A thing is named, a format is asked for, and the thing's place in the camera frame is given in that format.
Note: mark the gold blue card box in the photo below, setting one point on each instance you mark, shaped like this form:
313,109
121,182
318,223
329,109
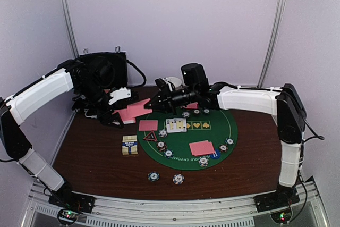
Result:
129,145

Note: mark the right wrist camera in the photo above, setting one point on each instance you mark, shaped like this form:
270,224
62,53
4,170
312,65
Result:
194,75

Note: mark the pink cards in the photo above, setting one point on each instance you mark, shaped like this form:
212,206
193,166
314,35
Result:
191,106

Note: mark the round green poker mat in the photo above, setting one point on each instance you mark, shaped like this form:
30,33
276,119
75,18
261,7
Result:
216,127

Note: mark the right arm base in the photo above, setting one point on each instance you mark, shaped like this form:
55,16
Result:
278,205

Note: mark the blue round dealer button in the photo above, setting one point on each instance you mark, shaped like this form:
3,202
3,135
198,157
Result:
215,155

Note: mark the pink playing card deck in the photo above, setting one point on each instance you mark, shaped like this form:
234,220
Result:
125,116

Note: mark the aluminium post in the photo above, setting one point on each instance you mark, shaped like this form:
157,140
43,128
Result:
280,8
69,29

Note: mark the right aluminium post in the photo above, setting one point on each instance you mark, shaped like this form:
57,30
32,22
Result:
280,8

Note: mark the upper white ceramic bowl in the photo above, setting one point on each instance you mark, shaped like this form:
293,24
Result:
177,82

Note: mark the light blue chip stack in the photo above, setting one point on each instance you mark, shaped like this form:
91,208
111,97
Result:
178,179

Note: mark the aluminium front rail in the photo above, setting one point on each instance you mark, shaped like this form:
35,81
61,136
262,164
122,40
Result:
233,211

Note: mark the dark blue chip stack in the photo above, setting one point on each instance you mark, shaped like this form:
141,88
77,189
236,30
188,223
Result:
153,176

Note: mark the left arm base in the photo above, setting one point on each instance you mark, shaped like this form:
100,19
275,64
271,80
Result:
71,211

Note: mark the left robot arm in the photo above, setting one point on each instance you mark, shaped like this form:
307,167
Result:
18,107

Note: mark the left aluminium post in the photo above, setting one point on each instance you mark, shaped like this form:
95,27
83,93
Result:
69,29

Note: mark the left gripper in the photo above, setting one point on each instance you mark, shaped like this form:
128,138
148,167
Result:
105,119

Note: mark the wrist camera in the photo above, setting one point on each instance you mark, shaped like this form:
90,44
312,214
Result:
119,94
194,75

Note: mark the black poker chip case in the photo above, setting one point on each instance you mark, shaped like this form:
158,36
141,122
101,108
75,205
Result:
99,79

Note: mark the black red triangle all-in marker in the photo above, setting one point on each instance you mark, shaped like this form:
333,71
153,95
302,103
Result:
151,136

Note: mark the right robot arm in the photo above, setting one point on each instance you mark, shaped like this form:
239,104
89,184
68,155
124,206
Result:
283,103

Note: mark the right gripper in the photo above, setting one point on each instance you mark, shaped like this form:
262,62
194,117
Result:
166,99

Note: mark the two of clubs card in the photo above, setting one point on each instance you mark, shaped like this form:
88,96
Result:
170,125

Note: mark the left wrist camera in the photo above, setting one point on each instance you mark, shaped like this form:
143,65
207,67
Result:
119,94

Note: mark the two of spades card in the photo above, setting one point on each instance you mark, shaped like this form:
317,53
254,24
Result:
179,125

